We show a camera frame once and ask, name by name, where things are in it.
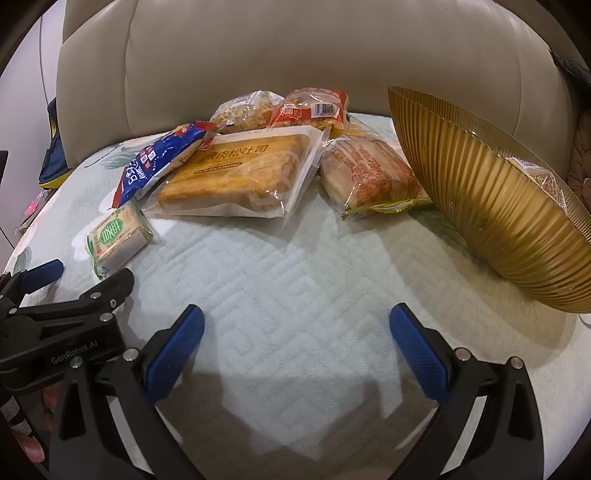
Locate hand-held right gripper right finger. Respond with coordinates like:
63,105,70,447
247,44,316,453
376,303,546,480

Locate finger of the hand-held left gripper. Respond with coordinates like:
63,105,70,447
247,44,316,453
18,268,136,324
0,258,65,308

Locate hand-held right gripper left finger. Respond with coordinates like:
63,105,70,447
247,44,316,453
48,304,218,480

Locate green cracker packet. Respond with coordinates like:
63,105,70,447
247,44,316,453
87,203,154,281

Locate blue snack packet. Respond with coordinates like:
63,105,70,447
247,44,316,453
112,121,219,208

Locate gold ribbed bowl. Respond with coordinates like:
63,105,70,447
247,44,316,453
387,85,591,315

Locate orange print bread packet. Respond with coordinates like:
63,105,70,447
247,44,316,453
318,134,434,221

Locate small orange label cake packet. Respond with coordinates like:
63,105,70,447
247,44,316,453
269,89,349,138

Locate pink plastic packet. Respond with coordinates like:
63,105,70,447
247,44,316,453
17,196,44,230

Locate blue and yellow bag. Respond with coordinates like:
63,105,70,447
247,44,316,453
38,97,70,190

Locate large toast bread packet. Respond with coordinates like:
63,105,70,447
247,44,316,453
141,126,331,219

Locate clear bread packet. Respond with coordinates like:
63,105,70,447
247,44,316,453
505,157,571,204

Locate clear crispy noodle packet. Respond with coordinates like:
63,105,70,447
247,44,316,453
209,89,284,134

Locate floral pillow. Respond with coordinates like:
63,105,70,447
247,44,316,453
567,117,591,201

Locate beige padded headboard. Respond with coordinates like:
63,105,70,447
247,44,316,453
56,0,581,174

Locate dark cloth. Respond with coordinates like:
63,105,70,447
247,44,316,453
551,45,591,109

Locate thin wall cable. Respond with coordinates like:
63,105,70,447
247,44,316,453
38,9,52,104

